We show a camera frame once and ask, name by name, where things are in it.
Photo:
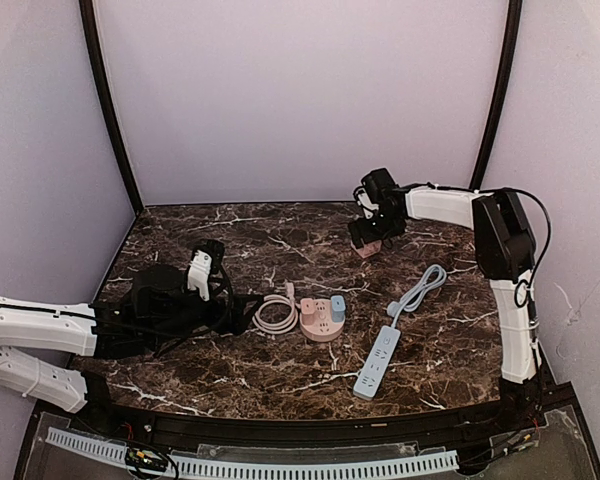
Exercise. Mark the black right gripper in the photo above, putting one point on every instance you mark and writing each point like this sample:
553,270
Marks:
365,230

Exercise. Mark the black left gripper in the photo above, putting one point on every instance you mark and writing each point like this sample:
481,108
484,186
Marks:
225,310

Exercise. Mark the pink cube socket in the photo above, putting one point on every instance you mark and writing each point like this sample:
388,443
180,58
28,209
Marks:
367,250

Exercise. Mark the small pink plug adapter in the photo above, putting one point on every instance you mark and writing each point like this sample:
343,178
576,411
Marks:
308,311

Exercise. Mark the small blue plug adapter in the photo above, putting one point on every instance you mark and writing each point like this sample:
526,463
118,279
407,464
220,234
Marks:
338,308

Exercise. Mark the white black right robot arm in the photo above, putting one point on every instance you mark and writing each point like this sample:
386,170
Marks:
505,252

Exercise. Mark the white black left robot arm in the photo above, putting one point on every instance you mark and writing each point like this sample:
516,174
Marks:
160,311

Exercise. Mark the round pink power strip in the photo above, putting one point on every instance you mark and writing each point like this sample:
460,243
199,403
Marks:
323,329

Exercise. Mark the blue power strip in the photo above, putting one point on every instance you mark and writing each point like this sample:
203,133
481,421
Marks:
376,364

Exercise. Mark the small circuit board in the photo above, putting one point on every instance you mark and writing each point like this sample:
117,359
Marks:
145,460

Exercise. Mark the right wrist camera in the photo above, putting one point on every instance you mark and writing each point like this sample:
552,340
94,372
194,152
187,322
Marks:
375,194

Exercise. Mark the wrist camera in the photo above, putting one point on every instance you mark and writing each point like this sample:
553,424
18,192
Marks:
205,261
375,194

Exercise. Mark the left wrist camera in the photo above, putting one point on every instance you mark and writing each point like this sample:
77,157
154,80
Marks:
205,261

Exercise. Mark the black front rail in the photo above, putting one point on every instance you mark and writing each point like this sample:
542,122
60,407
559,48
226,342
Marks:
449,428

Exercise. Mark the white cable duct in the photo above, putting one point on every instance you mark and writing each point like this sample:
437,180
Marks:
390,461

